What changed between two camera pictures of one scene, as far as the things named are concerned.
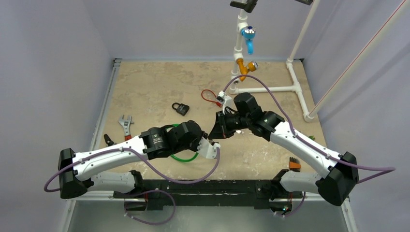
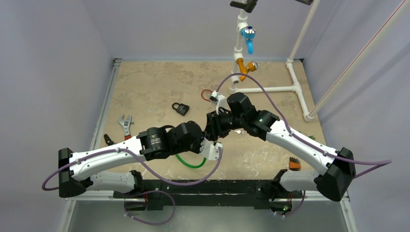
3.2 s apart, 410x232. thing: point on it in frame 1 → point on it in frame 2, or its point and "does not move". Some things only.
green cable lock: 176,124 → 199,165
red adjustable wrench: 126,123 does not move
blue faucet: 249,33 does not move
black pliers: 108,141 does not move
